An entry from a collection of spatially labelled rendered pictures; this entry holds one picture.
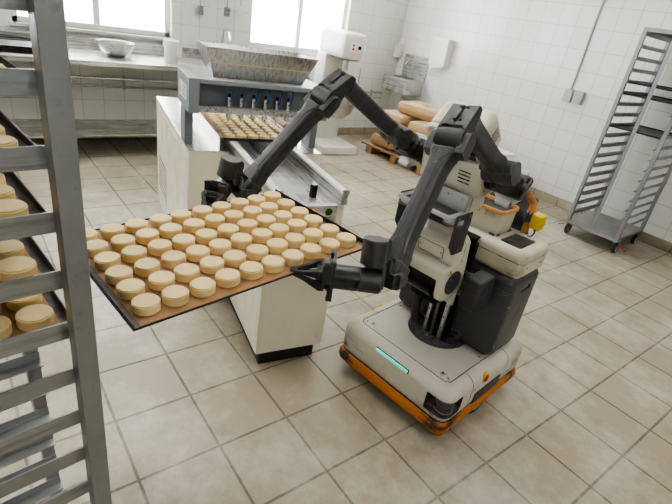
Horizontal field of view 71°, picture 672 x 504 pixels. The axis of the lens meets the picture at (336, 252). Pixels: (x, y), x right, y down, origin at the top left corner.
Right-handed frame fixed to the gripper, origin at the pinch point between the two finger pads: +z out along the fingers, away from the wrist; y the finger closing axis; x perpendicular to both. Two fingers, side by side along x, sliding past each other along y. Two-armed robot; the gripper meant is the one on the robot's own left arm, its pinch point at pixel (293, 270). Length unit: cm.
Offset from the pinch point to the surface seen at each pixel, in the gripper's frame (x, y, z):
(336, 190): 96, 14, -9
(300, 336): 90, 87, -1
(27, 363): -4, 32, 61
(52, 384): -36.5, 4.8, 33.6
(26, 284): -37, -14, 34
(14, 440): -41, 13, 38
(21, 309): -32, -6, 39
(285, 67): 159, -25, 23
